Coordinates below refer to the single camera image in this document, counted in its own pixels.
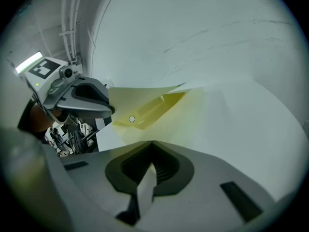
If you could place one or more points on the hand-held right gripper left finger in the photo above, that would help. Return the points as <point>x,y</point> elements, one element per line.
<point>91,173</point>

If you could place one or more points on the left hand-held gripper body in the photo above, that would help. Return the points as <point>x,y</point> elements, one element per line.
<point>41,86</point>

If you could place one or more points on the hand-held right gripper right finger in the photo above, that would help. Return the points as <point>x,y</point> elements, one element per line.
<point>207,173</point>

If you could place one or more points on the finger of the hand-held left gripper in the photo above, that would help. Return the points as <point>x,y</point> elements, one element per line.
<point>84,111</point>
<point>96,81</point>

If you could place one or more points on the pale yellow sheet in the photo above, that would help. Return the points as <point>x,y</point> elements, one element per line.
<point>135,98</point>

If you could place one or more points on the person's left forearm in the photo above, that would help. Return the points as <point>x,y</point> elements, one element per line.
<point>39,120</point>

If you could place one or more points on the ceiling strip light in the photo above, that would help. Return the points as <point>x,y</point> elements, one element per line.
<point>29,62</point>

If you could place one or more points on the large black office chair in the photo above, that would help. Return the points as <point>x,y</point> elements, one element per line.
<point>82,146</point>

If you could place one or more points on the person's black printed shirt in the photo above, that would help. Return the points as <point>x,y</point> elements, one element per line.
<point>24,115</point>

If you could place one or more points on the white table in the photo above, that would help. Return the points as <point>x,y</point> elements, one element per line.
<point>241,129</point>

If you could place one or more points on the white ceiling conduit bundle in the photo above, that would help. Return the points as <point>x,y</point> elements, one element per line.
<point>72,20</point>

